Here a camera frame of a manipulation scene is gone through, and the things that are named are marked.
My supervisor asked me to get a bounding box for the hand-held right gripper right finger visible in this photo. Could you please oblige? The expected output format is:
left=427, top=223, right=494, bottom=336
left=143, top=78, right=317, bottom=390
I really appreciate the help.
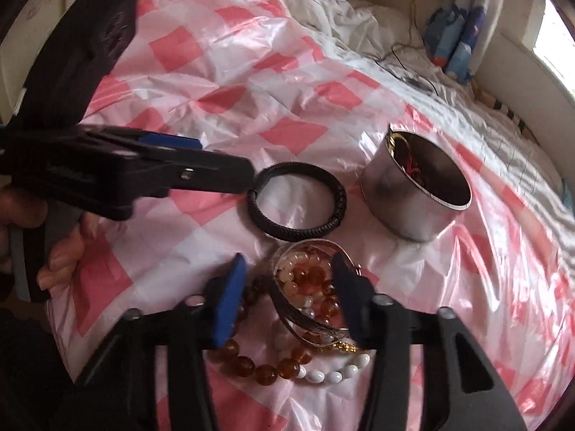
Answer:
left=331, top=252, right=528, bottom=431

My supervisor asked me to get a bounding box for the silver engraved bangle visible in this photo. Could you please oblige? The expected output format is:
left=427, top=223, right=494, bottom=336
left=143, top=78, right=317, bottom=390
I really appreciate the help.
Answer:
left=268, top=239, right=360, bottom=346

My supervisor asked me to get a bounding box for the pink checkered plastic sheet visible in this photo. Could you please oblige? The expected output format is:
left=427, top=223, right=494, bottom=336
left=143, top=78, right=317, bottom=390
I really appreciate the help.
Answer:
left=45, top=0, right=575, bottom=431

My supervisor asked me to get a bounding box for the white oval bead bracelet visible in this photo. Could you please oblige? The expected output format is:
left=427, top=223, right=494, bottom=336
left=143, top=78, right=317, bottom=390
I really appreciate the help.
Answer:
left=270, top=323, right=371, bottom=384

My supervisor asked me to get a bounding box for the black braided bracelet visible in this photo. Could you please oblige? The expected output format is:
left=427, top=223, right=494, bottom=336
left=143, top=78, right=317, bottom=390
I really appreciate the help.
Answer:
left=247, top=162, right=349, bottom=241

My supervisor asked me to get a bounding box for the round metal tin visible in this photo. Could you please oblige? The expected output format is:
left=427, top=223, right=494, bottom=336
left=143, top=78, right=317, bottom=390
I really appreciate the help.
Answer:
left=359, top=122, right=472, bottom=243

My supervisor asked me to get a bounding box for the window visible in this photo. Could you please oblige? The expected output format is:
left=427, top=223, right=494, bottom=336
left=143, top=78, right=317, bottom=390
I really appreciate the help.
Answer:
left=532, top=0, right=571, bottom=82

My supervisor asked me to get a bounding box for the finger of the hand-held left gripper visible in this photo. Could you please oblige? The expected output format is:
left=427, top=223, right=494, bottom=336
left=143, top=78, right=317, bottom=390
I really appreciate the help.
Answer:
left=85, top=126, right=203, bottom=153
left=9, top=141, right=258, bottom=222

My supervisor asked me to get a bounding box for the mixed amber white bead bracelet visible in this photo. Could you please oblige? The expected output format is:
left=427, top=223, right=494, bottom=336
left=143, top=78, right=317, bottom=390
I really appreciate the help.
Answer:
left=276, top=251, right=346, bottom=324

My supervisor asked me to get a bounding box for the black cable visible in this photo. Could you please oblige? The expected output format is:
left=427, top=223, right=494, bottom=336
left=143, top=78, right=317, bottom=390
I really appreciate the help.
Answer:
left=377, top=0, right=450, bottom=95

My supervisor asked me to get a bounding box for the striped pillow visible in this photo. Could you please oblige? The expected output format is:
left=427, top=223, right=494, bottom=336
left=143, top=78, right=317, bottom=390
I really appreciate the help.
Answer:
left=476, top=90, right=540, bottom=144

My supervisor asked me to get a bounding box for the large amber bead bracelet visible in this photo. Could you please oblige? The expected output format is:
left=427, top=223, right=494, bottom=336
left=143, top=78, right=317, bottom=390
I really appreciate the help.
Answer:
left=207, top=274, right=315, bottom=387

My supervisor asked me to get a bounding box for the person's left hand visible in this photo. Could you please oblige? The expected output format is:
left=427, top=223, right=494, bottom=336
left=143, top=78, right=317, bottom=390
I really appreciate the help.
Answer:
left=0, top=184, right=106, bottom=292

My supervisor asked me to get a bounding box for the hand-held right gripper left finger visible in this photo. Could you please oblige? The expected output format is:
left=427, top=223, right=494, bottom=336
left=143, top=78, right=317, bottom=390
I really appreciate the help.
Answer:
left=74, top=252, right=248, bottom=431

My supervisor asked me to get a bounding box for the dark patterned bangle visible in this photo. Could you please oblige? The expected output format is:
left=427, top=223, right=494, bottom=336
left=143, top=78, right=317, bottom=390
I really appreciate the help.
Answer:
left=388, top=131, right=409, bottom=160

